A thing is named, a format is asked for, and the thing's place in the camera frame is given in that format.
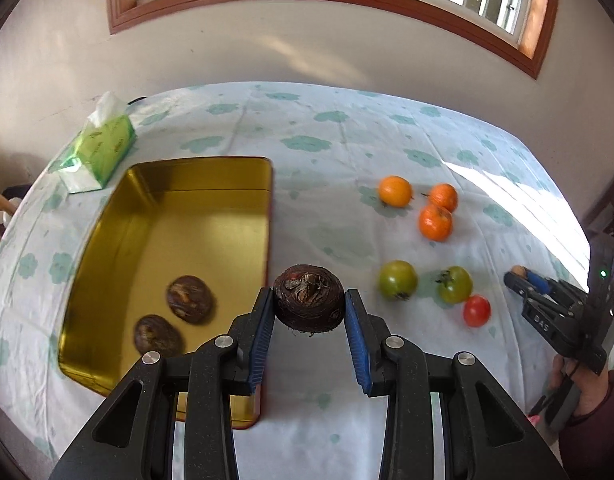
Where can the cloud print tablecloth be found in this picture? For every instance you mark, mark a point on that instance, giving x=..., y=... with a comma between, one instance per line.
x=337, y=140

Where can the green tissue pack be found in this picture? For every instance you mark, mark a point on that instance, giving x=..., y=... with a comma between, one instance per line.
x=99, y=150

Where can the green tomato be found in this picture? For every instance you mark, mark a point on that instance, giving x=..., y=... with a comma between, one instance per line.
x=398, y=280
x=456, y=286

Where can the orange mandarin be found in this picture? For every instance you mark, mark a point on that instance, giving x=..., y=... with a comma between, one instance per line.
x=396, y=191
x=446, y=196
x=435, y=223

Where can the dark brown water chestnut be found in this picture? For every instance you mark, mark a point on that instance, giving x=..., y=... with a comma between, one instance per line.
x=309, y=300
x=157, y=336
x=191, y=299

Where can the person's right hand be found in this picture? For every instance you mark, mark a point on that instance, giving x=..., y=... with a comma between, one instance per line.
x=592, y=395

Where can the red tomato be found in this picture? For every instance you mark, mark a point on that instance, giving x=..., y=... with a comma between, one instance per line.
x=477, y=311

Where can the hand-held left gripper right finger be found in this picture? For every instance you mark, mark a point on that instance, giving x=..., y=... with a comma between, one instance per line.
x=356, y=340

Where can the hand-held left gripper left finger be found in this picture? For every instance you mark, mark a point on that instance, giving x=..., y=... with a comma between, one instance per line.
x=261, y=340

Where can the gold metal tray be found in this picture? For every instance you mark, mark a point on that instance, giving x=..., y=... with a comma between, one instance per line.
x=187, y=230

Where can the dark wooden furniture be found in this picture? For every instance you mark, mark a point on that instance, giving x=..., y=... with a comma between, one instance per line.
x=607, y=210

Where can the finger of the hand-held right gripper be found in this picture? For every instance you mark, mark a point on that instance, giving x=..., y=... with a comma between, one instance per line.
x=539, y=281
x=516, y=284

